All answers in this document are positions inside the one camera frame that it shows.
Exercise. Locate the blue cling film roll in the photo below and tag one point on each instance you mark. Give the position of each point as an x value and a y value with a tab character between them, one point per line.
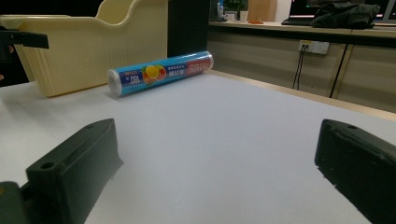
162	72

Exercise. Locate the wooden board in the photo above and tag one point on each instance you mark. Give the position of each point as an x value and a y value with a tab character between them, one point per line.
261	10

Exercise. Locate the monitor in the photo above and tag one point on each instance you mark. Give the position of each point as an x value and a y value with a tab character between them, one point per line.
387	9

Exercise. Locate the long wooden counter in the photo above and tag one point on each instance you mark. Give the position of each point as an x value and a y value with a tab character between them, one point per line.
280	29

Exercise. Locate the potted green plant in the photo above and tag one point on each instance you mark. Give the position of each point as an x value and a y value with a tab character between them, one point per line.
234	7

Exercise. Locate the dark pillar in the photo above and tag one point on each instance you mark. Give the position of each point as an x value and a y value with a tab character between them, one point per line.
188	28

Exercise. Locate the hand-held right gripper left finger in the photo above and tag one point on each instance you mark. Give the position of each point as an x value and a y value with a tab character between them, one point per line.
74	168

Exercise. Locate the white wall socket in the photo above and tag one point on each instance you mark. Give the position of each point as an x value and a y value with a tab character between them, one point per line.
314	46

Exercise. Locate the cream plastic basket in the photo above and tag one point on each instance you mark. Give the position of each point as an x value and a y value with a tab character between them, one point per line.
90	53

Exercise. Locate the black laptop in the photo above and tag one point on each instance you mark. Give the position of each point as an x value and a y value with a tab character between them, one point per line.
299	15

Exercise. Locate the small orange object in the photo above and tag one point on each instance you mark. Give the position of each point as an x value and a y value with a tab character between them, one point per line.
256	22

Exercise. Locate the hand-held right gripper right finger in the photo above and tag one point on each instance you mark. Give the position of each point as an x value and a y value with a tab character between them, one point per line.
358	161

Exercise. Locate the black bag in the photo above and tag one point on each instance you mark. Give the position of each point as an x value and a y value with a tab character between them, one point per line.
345	15

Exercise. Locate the clear plastic bottle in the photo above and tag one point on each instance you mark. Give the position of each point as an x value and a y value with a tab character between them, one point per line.
220	9

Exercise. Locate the white cup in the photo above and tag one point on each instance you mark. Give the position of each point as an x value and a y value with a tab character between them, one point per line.
243	16

